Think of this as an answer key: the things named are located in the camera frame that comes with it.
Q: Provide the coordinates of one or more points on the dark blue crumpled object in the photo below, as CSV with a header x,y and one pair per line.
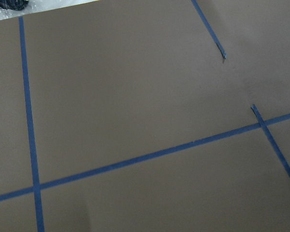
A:
x,y
16,5

